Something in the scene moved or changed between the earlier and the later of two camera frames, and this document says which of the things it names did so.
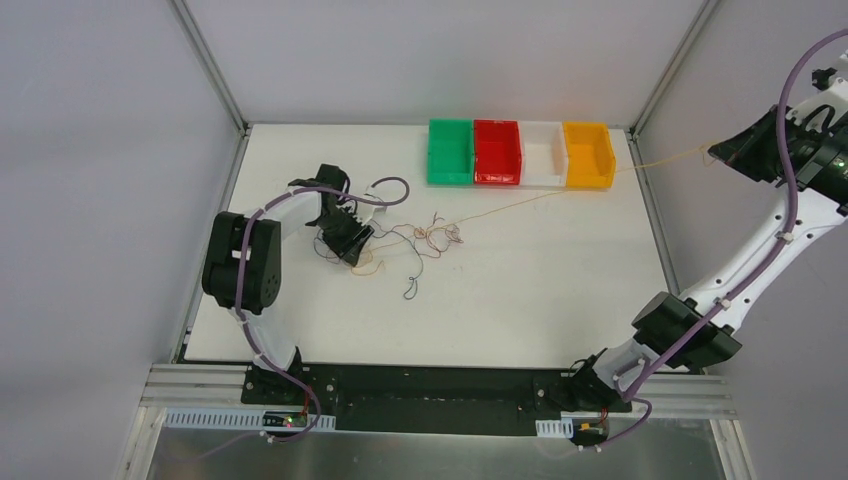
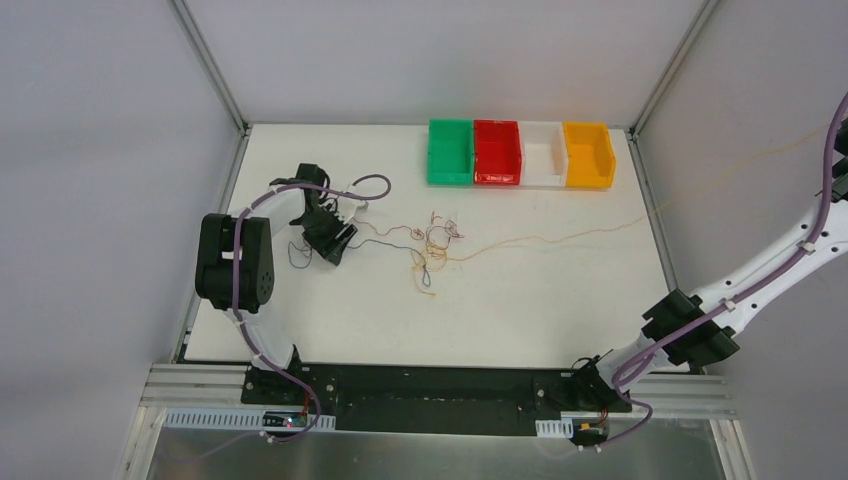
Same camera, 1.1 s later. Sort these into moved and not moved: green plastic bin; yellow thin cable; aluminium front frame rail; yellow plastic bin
Moved: yellow thin cable
Not moved: green plastic bin; aluminium front frame rail; yellow plastic bin
